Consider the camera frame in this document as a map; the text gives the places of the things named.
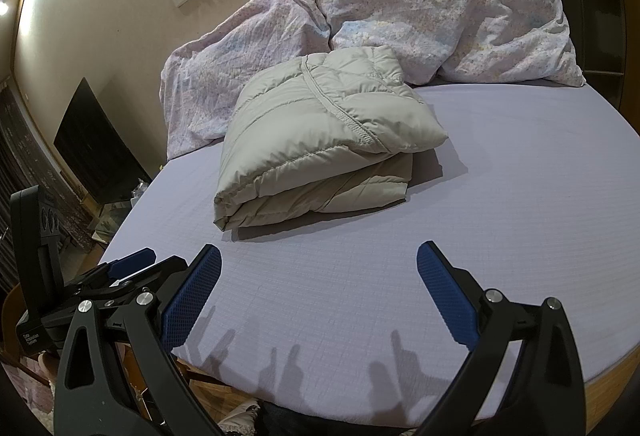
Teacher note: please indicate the black flat screen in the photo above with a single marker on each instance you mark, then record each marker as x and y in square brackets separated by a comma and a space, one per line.
[95, 141]

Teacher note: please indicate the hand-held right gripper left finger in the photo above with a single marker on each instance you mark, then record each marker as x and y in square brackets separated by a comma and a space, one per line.
[192, 298]

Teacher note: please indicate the bed with lilac sheet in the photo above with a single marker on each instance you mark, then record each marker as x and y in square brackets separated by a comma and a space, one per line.
[500, 191]

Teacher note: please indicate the person's legs in jeans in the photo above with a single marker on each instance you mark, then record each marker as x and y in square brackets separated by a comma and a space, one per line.
[325, 423]

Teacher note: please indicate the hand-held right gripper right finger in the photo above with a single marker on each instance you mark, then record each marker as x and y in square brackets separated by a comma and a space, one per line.
[447, 296]

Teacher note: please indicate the cream puffer jacket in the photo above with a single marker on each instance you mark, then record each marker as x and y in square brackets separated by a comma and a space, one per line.
[320, 131]

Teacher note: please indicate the pink floral duvet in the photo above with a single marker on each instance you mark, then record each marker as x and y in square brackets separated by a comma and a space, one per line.
[425, 6]

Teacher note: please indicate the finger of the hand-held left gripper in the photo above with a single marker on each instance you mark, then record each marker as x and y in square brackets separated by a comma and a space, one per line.
[132, 262]
[150, 277]

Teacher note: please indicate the dark patterned curtain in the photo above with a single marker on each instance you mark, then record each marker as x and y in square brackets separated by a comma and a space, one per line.
[35, 131]

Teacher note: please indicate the glass bedside table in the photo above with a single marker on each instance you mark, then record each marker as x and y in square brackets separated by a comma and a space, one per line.
[107, 226]

